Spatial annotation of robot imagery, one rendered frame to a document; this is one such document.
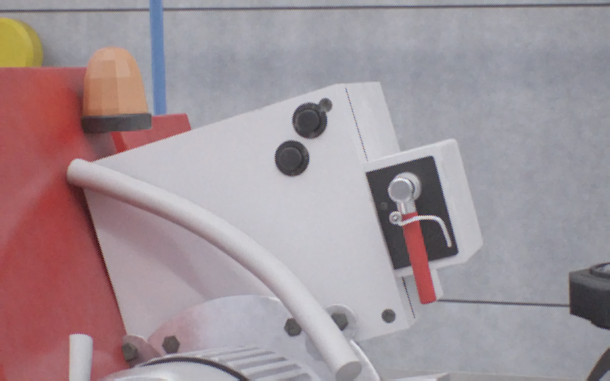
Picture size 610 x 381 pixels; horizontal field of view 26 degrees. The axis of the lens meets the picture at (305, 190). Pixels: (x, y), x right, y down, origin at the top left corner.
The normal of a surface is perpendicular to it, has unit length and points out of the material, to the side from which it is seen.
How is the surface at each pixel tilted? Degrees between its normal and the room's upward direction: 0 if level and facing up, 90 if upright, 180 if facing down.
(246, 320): 81
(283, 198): 90
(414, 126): 90
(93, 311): 70
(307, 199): 90
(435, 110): 90
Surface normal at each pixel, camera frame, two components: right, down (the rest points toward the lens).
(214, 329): -0.25, -0.07
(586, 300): -0.88, 0.14
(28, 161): 0.91, -0.31
